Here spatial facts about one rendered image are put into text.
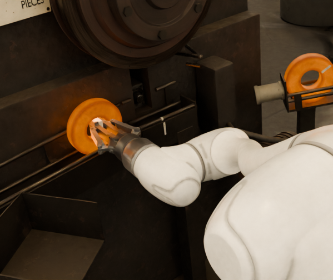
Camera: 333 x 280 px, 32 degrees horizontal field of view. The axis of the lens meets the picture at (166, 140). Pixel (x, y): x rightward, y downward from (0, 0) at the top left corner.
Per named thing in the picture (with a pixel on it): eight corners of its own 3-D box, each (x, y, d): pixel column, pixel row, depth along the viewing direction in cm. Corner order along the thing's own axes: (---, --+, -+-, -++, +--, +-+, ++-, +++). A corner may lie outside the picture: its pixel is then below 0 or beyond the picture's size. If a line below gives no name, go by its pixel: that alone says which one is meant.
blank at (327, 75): (302, 107, 187) (304, 111, 184) (273, 74, 180) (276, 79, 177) (342, 76, 182) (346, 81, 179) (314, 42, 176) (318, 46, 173)
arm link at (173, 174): (131, 189, 137) (175, 171, 144) (170, 222, 126) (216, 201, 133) (129, 150, 132) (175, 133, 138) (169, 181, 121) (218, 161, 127)
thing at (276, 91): (254, 99, 187) (252, 83, 184) (282, 94, 186) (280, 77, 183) (257, 108, 181) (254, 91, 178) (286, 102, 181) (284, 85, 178)
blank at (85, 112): (59, 113, 150) (65, 118, 147) (109, 88, 156) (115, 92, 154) (74, 159, 159) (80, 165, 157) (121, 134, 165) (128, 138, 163)
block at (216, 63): (198, 128, 189) (192, 60, 177) (217, 120, 193) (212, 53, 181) (219, 140, 181) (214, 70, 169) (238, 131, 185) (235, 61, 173)
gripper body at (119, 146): (123, 172, 141) (103, 156, 148) (151, 159, 145) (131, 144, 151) (119, 146, 137) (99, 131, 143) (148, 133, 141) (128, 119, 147)
